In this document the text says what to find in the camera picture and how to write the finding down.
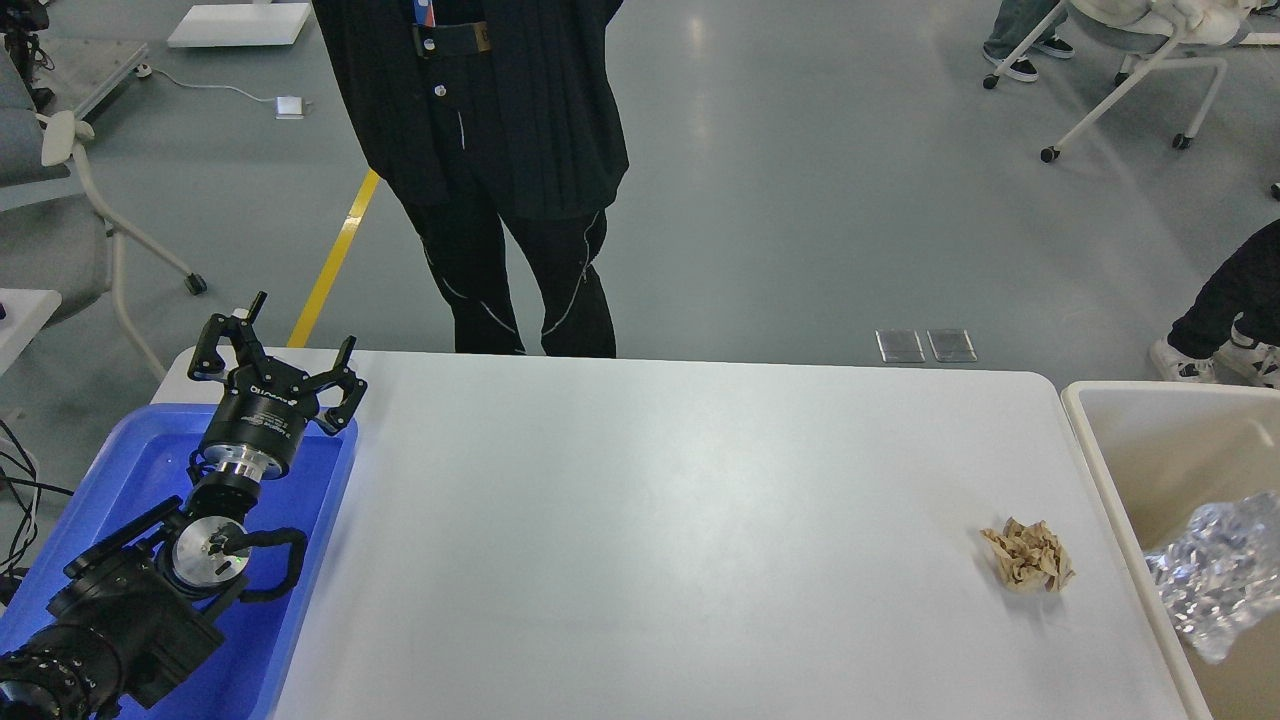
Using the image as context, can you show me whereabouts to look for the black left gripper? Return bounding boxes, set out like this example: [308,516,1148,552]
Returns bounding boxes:
[188,292,369,479]

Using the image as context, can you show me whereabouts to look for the aluminium foil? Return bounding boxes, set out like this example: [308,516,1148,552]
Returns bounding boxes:
[1144,491,1279,665]

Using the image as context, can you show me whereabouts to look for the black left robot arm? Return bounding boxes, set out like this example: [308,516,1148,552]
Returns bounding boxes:
[3,292,367,719]

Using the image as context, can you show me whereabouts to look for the blue plastic tray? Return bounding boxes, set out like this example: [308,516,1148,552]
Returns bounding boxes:
[3,404,356,719]

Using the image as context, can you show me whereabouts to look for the grey white office chair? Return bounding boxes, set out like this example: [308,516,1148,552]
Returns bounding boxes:
[1,56,207,378]

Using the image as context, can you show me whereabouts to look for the white power adapter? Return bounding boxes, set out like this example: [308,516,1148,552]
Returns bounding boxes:
[274,96,307,120]

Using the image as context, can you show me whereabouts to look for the person in black clothes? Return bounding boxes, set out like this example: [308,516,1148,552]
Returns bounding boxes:
[312,1,628,357]

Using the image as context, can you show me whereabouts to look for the white flat board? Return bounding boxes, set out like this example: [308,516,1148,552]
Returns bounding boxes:
[166,1,312,47]

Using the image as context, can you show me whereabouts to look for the left metal floor plate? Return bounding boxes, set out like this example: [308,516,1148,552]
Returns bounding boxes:
[876,329,925,364]

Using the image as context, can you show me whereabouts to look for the metal floor plate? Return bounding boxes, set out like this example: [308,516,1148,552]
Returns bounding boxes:
[876,329,925,364]
[925,328,978,363]

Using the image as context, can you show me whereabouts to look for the right metal floor plate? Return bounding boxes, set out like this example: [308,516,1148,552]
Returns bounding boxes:
[925,328,978,363]

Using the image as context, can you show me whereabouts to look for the crumpled brown paper ball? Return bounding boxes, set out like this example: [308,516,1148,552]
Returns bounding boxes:
[979,518,1076,594]

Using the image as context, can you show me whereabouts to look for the person feet by chair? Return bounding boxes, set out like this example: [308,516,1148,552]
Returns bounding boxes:
[982,0,1076,83]

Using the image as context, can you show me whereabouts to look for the beige plastic bin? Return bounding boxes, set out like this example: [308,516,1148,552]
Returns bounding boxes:
[1061,380,1279,719]

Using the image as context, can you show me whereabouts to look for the seated person black trousers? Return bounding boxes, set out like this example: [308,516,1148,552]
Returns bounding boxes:
[1149,220,1279,389]

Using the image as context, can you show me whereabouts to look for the white rolling chair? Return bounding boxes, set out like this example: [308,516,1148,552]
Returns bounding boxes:
[982,0,1280,164]

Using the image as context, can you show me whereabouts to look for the black cables at left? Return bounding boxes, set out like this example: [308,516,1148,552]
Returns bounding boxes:
[0,418,76,606]

